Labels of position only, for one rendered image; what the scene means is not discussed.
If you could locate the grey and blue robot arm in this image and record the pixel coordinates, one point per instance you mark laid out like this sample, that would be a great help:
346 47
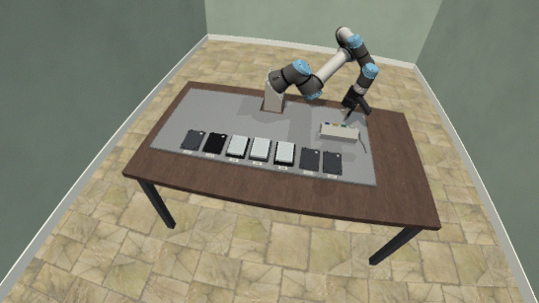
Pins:
299 73

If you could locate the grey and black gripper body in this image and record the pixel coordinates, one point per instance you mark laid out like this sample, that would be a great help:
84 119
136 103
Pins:
350 98

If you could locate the grey operator button panel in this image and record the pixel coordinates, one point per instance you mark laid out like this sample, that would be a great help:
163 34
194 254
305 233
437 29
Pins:
340 133

